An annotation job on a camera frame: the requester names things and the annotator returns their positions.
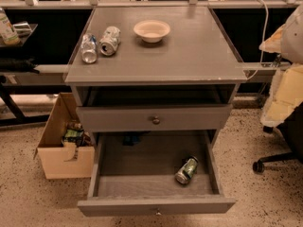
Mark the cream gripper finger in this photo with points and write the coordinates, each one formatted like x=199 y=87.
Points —
x=286 y=94
x=273 y=43

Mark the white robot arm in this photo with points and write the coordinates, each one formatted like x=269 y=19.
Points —
x=292 y=37

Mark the closed grey top drawer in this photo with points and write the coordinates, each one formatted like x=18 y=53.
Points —
x=153 y=118

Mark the grey drawer cabinet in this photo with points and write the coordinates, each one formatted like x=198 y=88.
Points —
x=192 y=66

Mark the white green soda can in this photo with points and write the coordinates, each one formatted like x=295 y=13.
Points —
x=109 y=41

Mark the blue object under drawer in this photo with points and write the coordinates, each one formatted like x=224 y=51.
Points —
x=131 y=139

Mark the open grey middle drawer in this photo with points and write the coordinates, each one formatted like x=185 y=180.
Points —
x=140 y=180

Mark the silver blue soda can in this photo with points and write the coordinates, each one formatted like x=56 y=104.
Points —
x=88 y=48

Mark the silver can on shelf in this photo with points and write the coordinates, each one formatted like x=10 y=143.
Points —
x=22 y=28

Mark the metal clamp rod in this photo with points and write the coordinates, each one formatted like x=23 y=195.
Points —
x=277 y=61

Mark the snack bags in box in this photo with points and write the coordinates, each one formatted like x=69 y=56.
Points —
x=75 y=134

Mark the cardboard box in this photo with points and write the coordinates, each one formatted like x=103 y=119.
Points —
x=60 y=161

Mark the green label bottle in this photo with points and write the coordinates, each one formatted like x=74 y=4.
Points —
x=7 y=31

